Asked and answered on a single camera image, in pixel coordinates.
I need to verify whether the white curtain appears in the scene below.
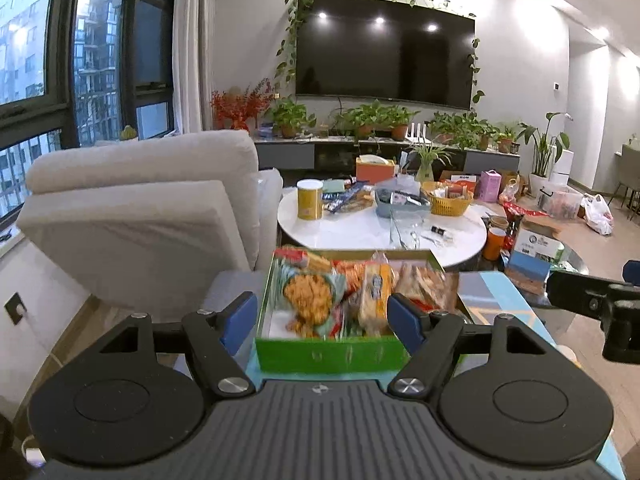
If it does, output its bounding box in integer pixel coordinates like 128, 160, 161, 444
172, 0, 218, 136

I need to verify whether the large leafy floor plant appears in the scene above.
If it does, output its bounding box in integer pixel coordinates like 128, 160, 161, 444
517, 112, 571, 191

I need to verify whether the spider plant in vase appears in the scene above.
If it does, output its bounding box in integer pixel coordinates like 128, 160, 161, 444
407, 142, 453, 183

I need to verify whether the red flower arrangement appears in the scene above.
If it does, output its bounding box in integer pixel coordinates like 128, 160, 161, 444
210, 79, 276, 133

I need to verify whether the orange mug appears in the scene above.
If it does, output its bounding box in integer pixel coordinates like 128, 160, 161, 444
485, 226, 507, 261

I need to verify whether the pink box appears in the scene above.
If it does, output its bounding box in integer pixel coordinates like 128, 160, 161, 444
479, 170, 503, 202

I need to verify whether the labelled cardboard box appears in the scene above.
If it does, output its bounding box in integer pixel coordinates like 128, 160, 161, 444
505, 220, 566, 293

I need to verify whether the yellow woven basket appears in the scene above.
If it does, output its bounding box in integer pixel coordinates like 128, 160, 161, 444
421, 181, 474, 217

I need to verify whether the orange tissue box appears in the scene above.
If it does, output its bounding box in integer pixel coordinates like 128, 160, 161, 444
356, 155, 396, 185

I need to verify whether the wall television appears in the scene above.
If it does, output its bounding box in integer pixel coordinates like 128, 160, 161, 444
295, 0, 476, 111

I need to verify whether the clear glass cup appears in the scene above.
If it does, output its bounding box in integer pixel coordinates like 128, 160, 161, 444
390, 210, 426, 250

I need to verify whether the beige armchair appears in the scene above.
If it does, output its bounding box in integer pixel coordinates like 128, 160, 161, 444
16, 130, 285, 311

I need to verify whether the row of potted plants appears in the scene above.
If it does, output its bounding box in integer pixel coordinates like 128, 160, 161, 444
270, 97, 521, 153

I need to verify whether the orange cracker packet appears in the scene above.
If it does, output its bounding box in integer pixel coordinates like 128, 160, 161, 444
357, 262, 396, 336

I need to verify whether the clear storage bin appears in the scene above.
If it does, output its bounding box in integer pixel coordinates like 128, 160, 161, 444
537, 182, 585, 220

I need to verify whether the dark wall socket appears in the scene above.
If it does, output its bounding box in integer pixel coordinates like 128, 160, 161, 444
4, 291, 27, 325

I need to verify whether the grey blue plastic bowl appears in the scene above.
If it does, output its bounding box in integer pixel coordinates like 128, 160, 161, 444
374, 186, 432, 219

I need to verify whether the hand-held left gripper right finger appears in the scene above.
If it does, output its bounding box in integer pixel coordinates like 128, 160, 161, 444
387, 292, 566, 401

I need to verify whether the green puffed snack packet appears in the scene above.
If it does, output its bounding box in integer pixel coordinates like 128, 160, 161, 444
272, 260, 346, 338

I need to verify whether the black framed window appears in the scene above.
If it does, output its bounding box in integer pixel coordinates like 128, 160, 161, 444
0, 0, 181, 231

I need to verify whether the grey dining chair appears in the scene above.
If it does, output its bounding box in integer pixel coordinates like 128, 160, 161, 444
610, 142, 640, 211

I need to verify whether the green cardboard box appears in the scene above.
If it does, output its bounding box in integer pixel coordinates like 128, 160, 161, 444
255, 247, 473, 376

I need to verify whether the white plastic bag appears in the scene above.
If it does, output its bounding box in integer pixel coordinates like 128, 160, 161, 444
582, 193, 615, 236

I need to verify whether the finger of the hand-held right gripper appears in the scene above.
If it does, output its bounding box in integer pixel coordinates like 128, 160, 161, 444
545, 270, 613, 317

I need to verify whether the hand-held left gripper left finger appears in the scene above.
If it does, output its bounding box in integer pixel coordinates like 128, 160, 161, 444
77, 291, 258, 401

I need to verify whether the white round coffee table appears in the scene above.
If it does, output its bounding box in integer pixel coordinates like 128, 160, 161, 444
277, 182, 487, 271

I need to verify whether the striped snack bag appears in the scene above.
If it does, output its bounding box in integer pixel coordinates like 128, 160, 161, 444
324, 185, 376, 215

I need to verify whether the yellow canister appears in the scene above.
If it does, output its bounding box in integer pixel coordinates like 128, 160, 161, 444
296, 179, 324, 221

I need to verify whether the grey blue patterned mat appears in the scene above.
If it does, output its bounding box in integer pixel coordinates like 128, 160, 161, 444
245, 271, 628, 480

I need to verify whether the white floor cabinet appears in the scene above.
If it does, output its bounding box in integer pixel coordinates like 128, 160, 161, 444
550, 147, 573, 186

